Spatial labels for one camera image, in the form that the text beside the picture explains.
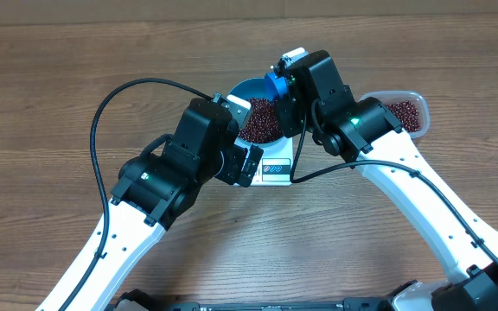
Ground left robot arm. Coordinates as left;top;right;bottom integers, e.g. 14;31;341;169
39;95;263;311

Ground blue plastic measuring scoop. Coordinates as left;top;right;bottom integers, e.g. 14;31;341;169
264;72;289;100

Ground black cable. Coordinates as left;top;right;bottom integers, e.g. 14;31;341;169
56;77;214;311
289;114;498;295

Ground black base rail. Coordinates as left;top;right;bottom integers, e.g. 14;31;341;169
156;297;394;311

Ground red beans in bowl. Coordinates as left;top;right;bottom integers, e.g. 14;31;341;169
239;98;283;143

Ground clear plastic container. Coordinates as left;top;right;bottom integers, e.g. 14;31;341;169
361;91;430;138

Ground right black cable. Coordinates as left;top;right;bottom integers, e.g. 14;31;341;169
289;114;498;295

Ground white digital kitchen scale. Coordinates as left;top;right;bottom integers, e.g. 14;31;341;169
252;137;294;187

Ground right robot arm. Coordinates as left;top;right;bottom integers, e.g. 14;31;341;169
266;48;498;310

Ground teal bowl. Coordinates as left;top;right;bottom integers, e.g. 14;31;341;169
227;77;289;149

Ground left black cable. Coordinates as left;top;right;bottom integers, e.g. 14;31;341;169
56;77;214;311

